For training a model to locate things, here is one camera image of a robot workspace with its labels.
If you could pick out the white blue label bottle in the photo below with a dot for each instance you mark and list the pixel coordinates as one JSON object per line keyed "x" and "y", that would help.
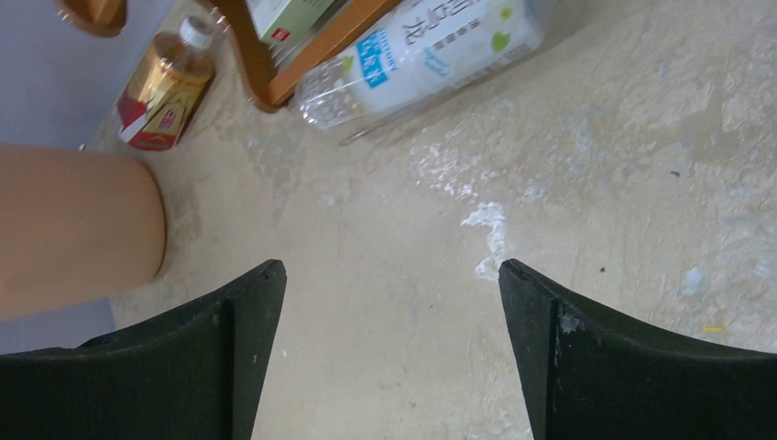
{"x": 417, "y": 53}

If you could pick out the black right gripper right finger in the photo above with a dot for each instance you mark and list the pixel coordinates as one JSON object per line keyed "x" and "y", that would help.
{"x": 588, "y": 371}

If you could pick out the red gold tea bottle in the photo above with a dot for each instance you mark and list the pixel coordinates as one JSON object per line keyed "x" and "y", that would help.
{"x": 167, "y": 86}

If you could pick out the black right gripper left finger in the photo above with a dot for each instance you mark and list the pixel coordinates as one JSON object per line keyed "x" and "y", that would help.
{"x": 194, "y": 372}

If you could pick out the wooden shelf rack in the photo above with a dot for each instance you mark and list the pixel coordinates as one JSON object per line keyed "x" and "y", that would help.
{"x": 269, "y": 76}

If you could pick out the orange plastic bin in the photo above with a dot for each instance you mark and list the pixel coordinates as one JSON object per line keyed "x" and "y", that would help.
{"x": 75, "y": 226}

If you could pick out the white stapler box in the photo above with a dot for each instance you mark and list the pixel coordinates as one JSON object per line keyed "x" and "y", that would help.
{"x": 284, "y": 23}

